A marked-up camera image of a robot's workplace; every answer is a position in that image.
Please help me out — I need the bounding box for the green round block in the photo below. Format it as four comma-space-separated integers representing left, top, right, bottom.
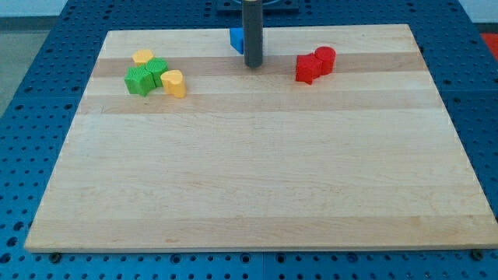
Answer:
146, 58, 169, 87

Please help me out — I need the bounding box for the yellow heart block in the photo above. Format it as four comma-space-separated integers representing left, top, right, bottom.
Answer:
160, 70, 187, 99

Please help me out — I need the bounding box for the wooden board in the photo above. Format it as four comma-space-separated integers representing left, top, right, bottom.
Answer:
25, 24, 497, 253

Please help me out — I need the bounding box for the yellow hexagon block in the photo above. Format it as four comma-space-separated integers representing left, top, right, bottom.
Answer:
132, 49, 155, 66

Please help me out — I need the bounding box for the green star block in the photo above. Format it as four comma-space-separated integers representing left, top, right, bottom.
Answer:
124, 65, 156, 96

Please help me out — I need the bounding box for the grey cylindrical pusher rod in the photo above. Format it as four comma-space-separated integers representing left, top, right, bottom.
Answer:
241, 0, 263, 68

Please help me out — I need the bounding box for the red cylinder block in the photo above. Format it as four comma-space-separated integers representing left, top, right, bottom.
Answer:
314, 46, 336, 75

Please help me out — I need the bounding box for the red star block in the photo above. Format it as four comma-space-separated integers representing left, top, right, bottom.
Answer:
295, 53, 322, 85

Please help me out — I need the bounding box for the blue block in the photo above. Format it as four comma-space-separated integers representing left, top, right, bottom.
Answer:
229, 27, 244, 54

